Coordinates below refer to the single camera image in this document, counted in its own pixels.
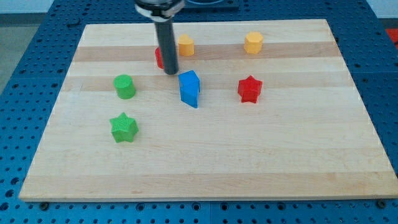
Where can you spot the yellow hexagon block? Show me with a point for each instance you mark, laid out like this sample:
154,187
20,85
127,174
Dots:
253,42

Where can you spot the wooden board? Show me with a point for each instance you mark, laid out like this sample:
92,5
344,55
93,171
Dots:
308,137

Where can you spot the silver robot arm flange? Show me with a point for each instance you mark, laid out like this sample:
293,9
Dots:
159,10

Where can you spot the red circle block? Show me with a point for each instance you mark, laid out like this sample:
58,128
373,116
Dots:
158,57

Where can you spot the green star block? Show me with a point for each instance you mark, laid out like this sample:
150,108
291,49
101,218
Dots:
123,128

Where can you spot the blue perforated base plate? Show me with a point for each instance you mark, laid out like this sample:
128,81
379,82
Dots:
31,92

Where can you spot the green circle block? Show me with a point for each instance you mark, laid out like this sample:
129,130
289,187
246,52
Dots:
124,86

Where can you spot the yellow heart block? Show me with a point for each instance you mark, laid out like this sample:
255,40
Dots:
186,45

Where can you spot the blue pentagon block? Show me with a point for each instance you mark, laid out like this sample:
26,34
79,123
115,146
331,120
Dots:
189,85

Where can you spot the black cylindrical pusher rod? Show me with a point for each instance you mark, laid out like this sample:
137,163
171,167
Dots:
166,40

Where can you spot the red star block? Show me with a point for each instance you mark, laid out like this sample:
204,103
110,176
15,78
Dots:
249,89

